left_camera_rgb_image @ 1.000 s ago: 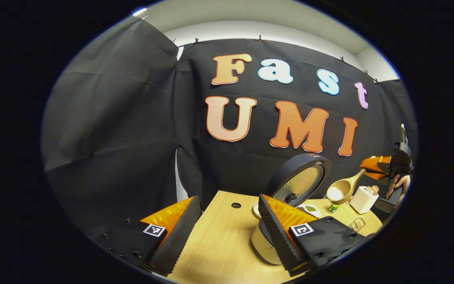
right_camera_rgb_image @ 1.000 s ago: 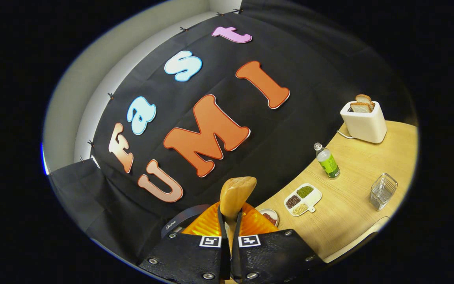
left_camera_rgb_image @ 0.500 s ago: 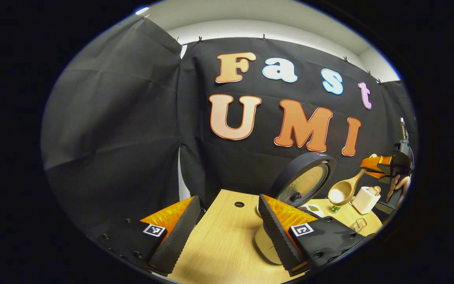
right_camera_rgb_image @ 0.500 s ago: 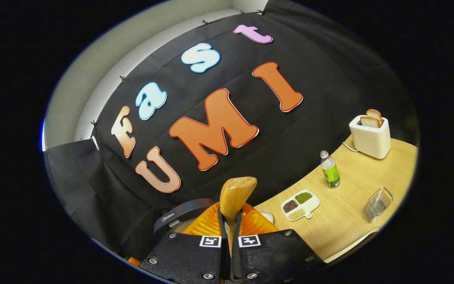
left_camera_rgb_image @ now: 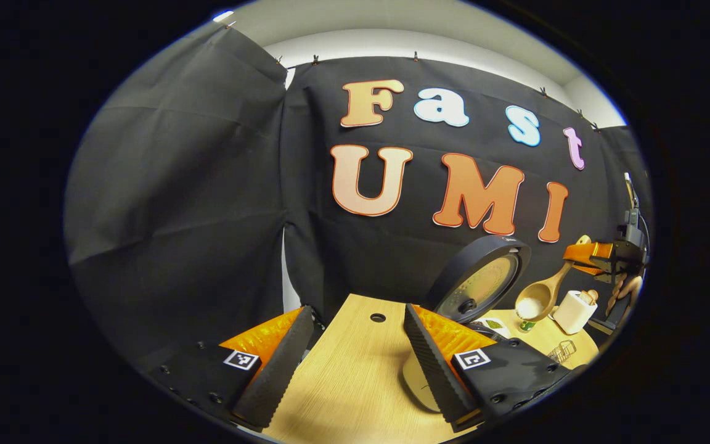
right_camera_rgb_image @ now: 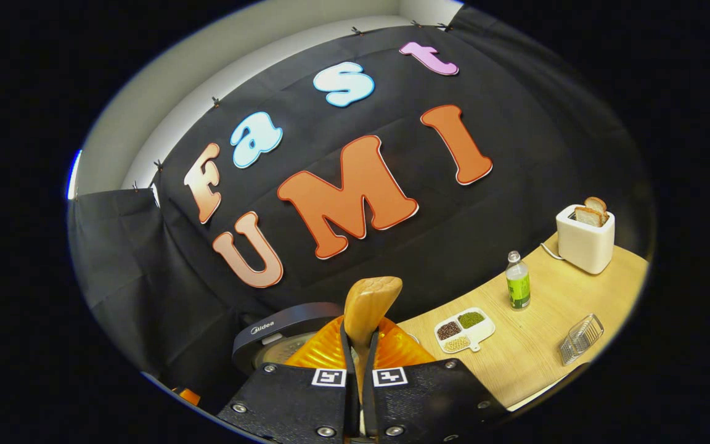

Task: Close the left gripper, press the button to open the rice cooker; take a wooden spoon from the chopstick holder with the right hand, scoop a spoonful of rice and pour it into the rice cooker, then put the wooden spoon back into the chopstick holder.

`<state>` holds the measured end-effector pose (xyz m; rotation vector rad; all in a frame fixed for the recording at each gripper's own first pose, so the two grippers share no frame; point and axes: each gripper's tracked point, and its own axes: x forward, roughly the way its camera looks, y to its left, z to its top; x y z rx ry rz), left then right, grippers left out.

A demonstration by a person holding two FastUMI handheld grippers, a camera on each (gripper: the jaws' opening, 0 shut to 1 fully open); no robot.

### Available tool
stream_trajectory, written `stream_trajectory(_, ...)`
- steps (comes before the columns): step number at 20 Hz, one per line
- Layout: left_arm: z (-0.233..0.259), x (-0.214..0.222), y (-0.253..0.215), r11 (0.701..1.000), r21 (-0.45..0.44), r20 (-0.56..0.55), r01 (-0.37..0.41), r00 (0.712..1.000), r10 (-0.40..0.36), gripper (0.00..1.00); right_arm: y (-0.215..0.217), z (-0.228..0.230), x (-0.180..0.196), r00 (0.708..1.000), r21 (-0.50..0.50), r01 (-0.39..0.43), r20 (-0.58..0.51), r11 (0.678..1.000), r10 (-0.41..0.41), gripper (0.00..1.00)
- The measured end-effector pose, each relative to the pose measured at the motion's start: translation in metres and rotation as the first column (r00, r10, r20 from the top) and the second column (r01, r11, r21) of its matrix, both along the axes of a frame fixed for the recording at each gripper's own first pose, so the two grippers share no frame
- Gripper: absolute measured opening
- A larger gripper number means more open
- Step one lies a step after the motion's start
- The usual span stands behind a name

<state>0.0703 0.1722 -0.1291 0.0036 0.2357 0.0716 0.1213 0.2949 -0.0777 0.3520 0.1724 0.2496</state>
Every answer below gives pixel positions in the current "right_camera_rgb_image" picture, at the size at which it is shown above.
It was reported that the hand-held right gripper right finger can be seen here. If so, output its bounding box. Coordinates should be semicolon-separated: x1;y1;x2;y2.
362;316;510;440

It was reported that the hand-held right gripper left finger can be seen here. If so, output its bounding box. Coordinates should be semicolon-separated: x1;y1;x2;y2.
216;316;359;440

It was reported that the grey rice cooker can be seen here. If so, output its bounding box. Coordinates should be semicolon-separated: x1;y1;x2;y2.
232;302;346;376

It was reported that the wooden spoon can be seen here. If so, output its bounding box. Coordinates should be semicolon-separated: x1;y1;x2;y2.
343;276;404;442

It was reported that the wire metal chopstick holder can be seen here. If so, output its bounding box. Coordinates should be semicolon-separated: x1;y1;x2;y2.
558;313;605;367

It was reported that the white divided bean dish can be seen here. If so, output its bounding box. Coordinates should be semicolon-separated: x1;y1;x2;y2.
434;307;496;354

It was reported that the green label bottle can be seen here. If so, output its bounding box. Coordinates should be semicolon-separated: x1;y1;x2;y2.
505;250;532;311

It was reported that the black backdrop cloth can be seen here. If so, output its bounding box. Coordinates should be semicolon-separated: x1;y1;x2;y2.
68;5;655;401

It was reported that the white toaster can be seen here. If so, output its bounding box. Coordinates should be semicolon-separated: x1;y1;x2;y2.
556;204;616;275

